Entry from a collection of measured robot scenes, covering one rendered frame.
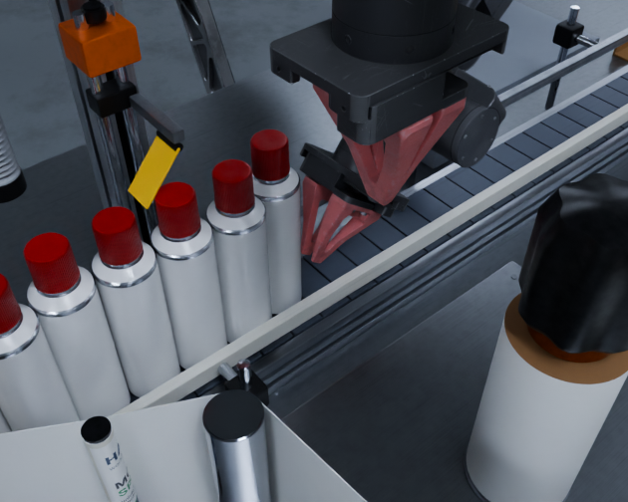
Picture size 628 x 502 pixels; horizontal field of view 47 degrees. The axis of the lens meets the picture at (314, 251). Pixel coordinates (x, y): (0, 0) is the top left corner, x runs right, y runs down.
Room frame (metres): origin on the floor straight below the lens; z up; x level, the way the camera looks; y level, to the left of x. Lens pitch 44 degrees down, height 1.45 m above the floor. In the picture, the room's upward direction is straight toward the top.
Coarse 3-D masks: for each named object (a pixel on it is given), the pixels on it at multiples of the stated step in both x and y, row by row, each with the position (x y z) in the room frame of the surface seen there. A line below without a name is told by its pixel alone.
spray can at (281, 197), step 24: (264, 144) 0.50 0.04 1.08; (288, 144) 0.51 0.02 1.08; (264, 168) 0.50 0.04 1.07; (288, 168) 0.51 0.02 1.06; (264, 192) 0.49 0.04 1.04; (288, 192) 0.49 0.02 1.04; (288, 216) 0.49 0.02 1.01; (288, 240) 0.49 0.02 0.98; (288, 264) 0.49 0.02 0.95; (288, 288) 0.49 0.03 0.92
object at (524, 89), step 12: (612, 36) 0.93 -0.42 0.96; (624, 36) 0.93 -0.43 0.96; (588, 48) 0.90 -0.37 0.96; (600, 48) 0.90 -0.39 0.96; (612, 48) 0.92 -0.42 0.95; (576, 60) 0.87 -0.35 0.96; (588, 60) 0.88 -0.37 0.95; (552, 72) 0.84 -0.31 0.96; (564, 72) 0.85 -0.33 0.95; (528, 84) 0.81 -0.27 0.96; (540, 84) 0.82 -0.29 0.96; (504, 96) 0.78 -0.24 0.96; (516, 96) 0.79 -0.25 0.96; (300, 204) 0.57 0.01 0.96; (300, 216) 0.57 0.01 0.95
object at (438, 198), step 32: (608, 96) 0.91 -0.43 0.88; (544, 128) 0.83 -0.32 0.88; (576, 128) 0.83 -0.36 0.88; (480, 160) 0.75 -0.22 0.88; (512, 160) 0.75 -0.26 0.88; (416, 192) 0.69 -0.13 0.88; (448, 192) 0.69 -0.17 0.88; (512, 192) 0.69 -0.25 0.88; (384, 224) 0.63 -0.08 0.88; (416, 224) 0.63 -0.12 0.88; (352, 256) 0.58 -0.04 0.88; (416, 256) 0.58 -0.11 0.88; (320, 288) 0.53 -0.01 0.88; (320, 320) 0.49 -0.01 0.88; (256, 352) 0.44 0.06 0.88
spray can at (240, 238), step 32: (224, 160) 0.48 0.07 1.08; (224, 192) 0.45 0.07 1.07; (224, 224) 0.45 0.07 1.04; (256, 224) 0.45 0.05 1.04; (224, 256) 0.45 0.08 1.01; (256, 256) 0.45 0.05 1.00; (224, 288) 0.45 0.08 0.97; (256, 288) 0.45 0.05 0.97; (224, 320) 0.45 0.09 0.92; (256, 320) 0.45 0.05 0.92
